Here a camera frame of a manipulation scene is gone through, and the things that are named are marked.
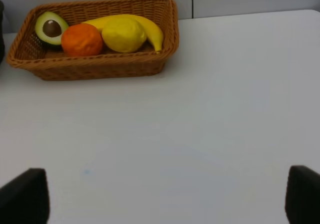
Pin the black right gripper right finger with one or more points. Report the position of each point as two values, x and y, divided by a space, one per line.
302 195

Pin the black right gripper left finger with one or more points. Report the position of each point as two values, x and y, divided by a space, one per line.
25 199

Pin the orange mandarin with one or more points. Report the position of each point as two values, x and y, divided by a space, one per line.
82 40

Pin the halved avocado with pit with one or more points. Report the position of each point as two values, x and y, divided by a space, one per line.
49 28

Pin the yellow lemon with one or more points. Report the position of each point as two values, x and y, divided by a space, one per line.
123 35

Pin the yellow banana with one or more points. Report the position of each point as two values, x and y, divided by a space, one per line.
153 32

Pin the orange wicker basket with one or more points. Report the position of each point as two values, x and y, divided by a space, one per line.
29 53

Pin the dark brown wicker basket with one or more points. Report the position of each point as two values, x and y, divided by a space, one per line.
2 46

